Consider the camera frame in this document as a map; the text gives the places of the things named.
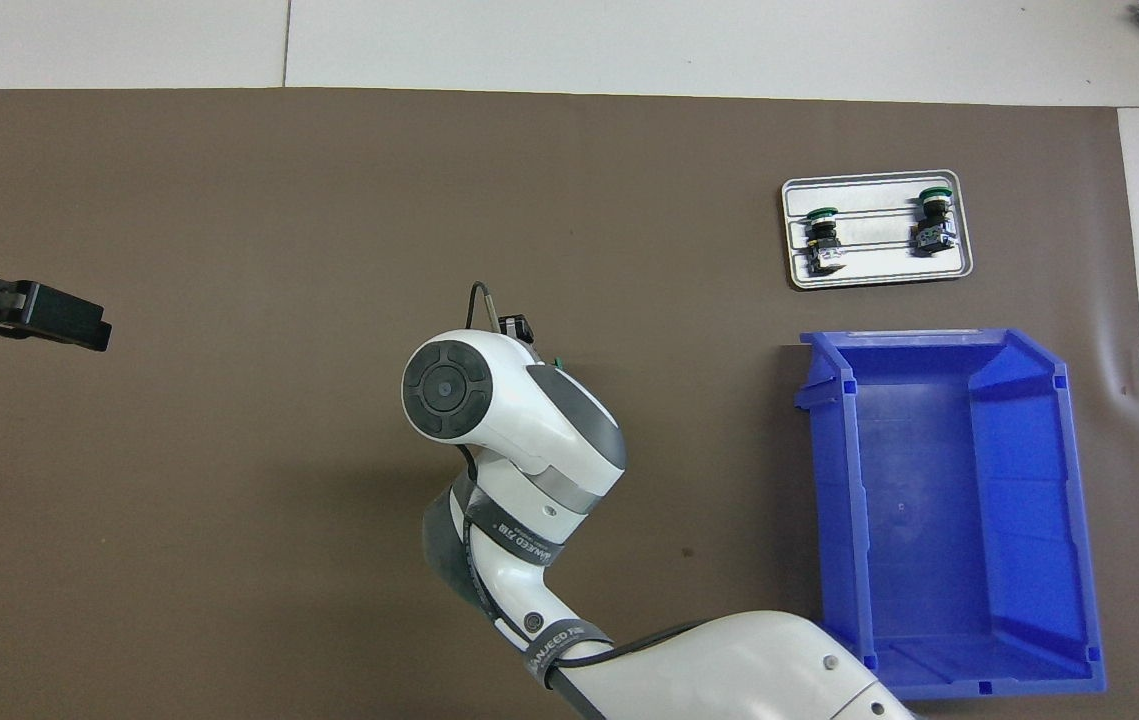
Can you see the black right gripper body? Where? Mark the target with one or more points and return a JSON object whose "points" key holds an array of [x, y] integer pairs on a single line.
{"points": [[519, 329]]}

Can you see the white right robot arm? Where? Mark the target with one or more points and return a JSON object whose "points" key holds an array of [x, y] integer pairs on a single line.
{"points": [[519, 400]]}

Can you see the brown table mat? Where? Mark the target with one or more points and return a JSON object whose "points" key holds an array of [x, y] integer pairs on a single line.
{"points": [[229, 550]]}

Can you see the grey metal tray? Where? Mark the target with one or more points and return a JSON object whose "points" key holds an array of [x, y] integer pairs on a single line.
{"points": [[879, 272]]}

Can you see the blue plastic storage bin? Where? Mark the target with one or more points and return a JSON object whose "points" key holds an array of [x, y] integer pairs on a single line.
{"points": [[929, 520]]}

